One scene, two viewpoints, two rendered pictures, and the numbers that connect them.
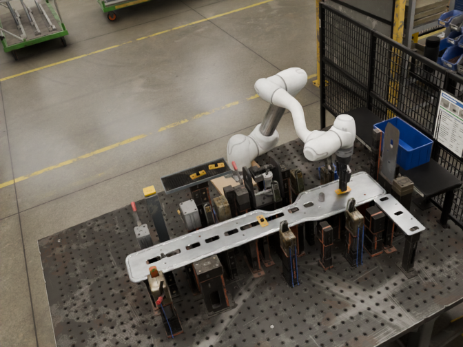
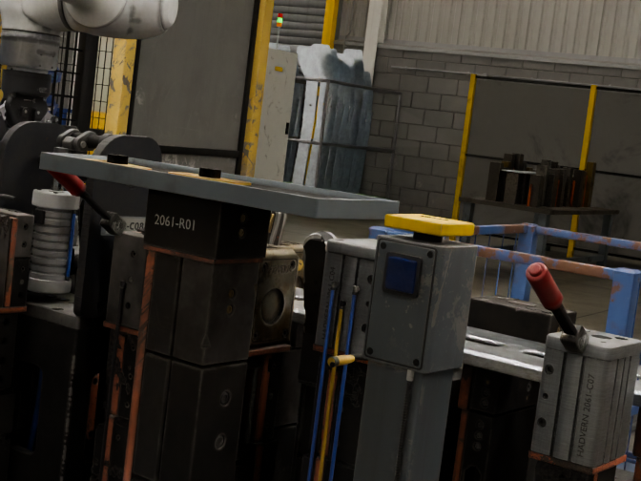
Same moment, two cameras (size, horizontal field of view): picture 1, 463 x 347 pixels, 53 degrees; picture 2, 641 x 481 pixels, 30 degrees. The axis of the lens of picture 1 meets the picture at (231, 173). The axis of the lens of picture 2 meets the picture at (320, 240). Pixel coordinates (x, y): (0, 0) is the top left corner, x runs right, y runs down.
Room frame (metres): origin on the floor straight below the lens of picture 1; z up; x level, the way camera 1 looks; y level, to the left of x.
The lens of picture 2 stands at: (2.67, 1.19, 1.23)
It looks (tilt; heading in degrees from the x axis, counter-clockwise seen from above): 6 degrees down; 230
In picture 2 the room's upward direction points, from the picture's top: 7 degrees clockwise
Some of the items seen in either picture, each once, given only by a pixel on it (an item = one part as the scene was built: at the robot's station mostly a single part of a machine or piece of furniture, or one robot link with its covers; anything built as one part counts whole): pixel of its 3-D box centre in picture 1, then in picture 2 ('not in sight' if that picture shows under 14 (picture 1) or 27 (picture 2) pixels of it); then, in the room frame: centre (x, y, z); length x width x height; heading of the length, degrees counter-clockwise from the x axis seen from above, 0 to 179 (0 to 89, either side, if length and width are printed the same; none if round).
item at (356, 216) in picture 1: (353, 237); not in sight; (1.61, -0.56, 0.87); 0.12 x 0.09 x 0.35; 14
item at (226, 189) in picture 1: (233, 215); not in sight; (1.89, 0.03, 0.90); 0.05 x 0.05 x 0.40; 14
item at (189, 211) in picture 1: (196, 234); (354, 427); (1.79, 0.24, 0.90); 0.13 x 0.10 x 0.41; 14
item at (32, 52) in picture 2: (344, 149); (29, 52); (1.82, -0.57, 1.28); 0.09 x 0.09 x 0.06
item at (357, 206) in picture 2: (196, 175); (212, 184); (1.98, 0.19, 1.16); 0.37 x 0.14 x 0.02; 104
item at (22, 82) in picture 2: (343, 160); (25, 99); (1.82, -0.57, 1.21); 0.08 x 0.07 x 0.09; 14
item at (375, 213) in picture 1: (373, 231); not in sight; (1.66, -0.69, 0.84); 0.11 x 0.10 x 0.28; 14
